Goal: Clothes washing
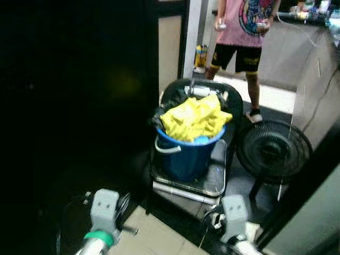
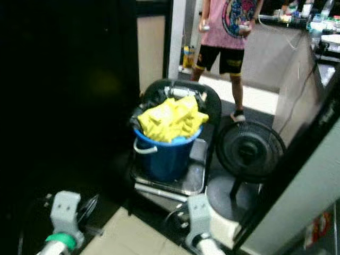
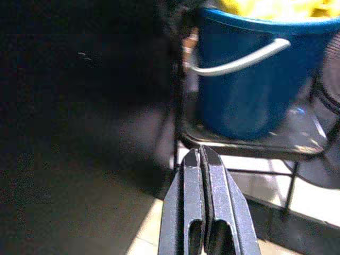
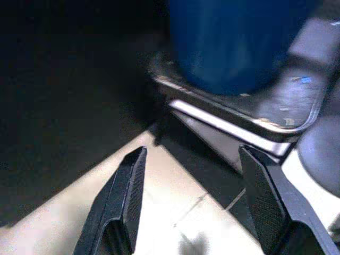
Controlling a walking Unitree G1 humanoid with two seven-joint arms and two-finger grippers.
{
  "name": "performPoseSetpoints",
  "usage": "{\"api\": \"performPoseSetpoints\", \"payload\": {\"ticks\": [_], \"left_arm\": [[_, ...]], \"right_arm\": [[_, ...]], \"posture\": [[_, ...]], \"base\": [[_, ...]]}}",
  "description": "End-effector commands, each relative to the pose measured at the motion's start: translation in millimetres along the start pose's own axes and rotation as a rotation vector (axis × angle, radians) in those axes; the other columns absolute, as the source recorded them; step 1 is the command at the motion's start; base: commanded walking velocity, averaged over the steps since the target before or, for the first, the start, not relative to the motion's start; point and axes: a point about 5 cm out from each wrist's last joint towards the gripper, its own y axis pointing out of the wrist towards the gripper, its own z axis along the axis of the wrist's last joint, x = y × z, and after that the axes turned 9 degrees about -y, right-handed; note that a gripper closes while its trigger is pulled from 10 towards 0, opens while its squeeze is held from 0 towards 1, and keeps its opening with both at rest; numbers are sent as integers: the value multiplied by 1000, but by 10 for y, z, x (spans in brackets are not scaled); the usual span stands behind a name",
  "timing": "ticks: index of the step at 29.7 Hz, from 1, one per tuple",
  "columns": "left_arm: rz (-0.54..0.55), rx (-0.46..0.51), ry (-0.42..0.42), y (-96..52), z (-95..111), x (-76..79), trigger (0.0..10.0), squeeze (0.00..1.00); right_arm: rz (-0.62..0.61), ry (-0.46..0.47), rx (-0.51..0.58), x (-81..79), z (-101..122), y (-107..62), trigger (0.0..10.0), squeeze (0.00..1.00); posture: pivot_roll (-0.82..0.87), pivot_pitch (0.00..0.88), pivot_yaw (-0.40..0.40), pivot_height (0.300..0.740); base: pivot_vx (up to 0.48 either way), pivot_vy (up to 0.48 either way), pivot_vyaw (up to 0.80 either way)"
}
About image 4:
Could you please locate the round grey object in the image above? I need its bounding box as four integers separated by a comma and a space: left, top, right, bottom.
296, 114, 340, 198

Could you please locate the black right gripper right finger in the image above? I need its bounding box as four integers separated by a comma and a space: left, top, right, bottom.
239, 144, 340, 255

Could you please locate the blue plastic basket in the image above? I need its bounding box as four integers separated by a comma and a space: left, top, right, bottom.
167, 0, 317, 97

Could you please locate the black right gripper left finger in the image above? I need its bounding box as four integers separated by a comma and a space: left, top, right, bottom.
73, 146, 148, 255

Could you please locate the white washing machine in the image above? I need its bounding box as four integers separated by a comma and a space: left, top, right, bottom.
147, 15, 340, 176

